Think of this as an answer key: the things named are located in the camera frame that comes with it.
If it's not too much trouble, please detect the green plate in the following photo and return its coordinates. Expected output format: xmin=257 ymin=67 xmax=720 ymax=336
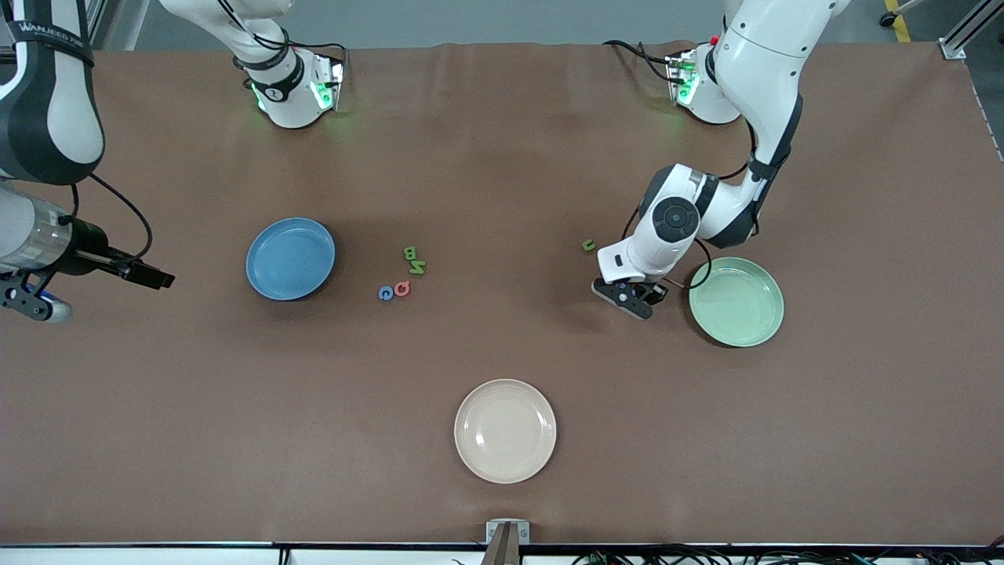
xmin=689 ymin=257 xmax=785 ymax=348

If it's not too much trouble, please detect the blue plate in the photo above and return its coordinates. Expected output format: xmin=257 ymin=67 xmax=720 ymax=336
xmin=246 ymin=217 xmax=336 ymax=301

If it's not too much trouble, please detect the beige plate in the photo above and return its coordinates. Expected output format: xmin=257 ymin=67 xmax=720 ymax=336
xmin=453 ymin=379 xmax=558 ymax=485

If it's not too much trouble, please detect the brown table mat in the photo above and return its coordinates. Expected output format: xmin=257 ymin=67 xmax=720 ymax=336
xmin=0 ymin=41 xmax=1004 ymax=548

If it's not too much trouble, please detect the aluminium frame profile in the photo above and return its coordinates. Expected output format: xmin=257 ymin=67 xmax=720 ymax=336
xmin=940 ymin=0 xmax=1004 ymax=60
xmin=0 ymin=0 xmax=107 ymax=60

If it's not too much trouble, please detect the black left arm base cable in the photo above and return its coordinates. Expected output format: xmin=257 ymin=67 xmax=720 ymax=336
xmin=602 ymin=39 xmax=691 ymax=83

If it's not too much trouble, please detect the black arm base cable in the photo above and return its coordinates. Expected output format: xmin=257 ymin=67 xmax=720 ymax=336
xmin=602 ymin=39 xmax=691 ymax=83
xmin=263 ymin=20 xmax=350 ymax=67

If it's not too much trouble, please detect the white table edge rail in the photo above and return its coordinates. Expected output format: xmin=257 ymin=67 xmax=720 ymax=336
xmin=0 ymin=544 xmax=1004 ymax=565

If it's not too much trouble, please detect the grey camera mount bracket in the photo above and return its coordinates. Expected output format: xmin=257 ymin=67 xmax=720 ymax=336
xmin=480 ymin=519 xmax=530 ymax=565

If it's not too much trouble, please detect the black right arm base cable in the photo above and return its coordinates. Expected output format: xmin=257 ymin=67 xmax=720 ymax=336
xmin=263 ymin=20 xmax=350 ymax=67

